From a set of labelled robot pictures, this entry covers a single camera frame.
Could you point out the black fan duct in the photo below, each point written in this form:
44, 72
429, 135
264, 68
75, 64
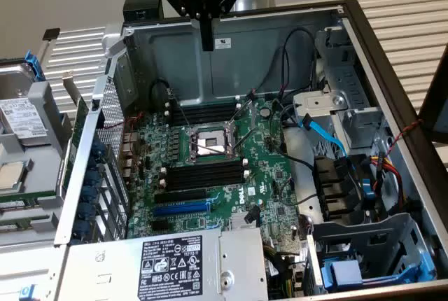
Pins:
332, 189

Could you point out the long black expansion slot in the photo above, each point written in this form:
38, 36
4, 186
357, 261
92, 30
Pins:
180, 196

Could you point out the silver socket cover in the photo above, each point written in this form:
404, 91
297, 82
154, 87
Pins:
231, 140

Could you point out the blue disk carrier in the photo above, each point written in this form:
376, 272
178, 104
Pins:
35, 66

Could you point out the grey parts rack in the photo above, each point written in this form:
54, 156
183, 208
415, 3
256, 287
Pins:
45, 175

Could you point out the open grey PC case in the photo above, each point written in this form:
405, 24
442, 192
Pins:
252, 70

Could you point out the CPU socket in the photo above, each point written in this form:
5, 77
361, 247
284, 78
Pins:
210, 138

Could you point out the blue disk tray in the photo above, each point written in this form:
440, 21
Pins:
346, 273

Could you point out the silver disk bay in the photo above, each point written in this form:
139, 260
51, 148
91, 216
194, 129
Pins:
395, 231
350, 80

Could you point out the blue slot retention clip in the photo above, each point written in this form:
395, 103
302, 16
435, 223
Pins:
81, 228
75, 241
91, 163
89, 194
99, 149
85, 211
93, 178

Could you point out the short black expansion slot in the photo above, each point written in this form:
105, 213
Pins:
160, 225

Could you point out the blue expansion slot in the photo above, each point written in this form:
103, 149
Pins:
182, 208

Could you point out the black box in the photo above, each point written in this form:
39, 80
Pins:
140, 5

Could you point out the silver coin battery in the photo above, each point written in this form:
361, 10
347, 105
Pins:
266, 112

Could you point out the blue plastic latch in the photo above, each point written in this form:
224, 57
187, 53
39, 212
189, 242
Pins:
28, 292

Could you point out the silver hard disk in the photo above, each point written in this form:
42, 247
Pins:
21, 115

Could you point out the green Dell motherboard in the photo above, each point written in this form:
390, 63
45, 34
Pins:
224, 210

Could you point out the green RAM stick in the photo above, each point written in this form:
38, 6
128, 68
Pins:
17, 204
15, 227

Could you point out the silver CPU chip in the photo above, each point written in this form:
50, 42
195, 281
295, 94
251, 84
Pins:
10, 175

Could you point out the black clamp block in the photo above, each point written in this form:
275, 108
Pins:
51, 34

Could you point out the silver finned heat sink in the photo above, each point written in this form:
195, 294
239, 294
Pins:
238, 223

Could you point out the silver power supply unit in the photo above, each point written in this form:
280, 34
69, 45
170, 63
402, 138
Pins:
115, 266

